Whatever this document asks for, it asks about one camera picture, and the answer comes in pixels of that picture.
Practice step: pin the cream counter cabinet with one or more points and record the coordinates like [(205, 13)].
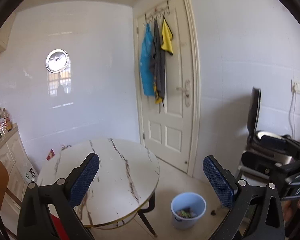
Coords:
[(15, 150)]

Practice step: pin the round metal lid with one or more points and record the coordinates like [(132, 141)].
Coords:
[(57, 61)]

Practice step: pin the black rice cooker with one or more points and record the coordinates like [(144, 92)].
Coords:
[(255, 110)]

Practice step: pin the round white marble table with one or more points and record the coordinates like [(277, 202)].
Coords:
[(115, 170)]

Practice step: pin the cream upper cabinet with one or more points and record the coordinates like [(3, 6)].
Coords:
[(1, 41)]

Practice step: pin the blue apron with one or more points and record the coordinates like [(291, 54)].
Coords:
[(147, 67)]

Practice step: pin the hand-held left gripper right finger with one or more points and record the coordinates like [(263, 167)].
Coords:
[(218, 182)]

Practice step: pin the cream panelled door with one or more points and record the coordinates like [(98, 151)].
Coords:
[(175, 140)]

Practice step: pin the small dark scrap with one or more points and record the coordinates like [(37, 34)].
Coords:
[(213, 212)]

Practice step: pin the metal over-door hook rack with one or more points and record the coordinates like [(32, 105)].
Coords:
[(157, 13)]

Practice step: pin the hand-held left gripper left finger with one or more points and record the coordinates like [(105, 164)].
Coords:
[(85, 180)]

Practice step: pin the white printed bag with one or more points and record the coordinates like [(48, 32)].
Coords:
[(31, 176)]

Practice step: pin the red paper packet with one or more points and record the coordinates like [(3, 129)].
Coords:
[(50, 155)]

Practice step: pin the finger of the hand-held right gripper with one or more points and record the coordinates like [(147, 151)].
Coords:
[(272, 142), (255, 161)]

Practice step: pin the grey cloth with yellow trim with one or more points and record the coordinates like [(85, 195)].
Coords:
[(160, 77)]

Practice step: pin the blue plastic bucket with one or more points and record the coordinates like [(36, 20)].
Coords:
[(180, 222)]

